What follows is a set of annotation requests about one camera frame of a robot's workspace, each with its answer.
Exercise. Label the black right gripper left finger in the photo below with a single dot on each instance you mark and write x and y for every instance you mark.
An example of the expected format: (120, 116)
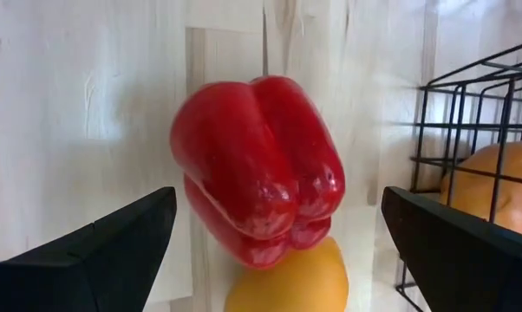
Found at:
(70, 277)

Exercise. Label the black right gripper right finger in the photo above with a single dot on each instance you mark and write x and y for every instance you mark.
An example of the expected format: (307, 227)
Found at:
(460, 268)

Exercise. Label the orange bell pepper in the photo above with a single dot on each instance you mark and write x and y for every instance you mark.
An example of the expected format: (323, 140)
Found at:
(473, 190)

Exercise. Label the yellow orange citrus fruit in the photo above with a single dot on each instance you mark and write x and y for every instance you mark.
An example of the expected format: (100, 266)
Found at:
(295, 286)

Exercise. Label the large red bell pepper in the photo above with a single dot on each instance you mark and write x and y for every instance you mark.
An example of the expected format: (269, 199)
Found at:
(256, 169)

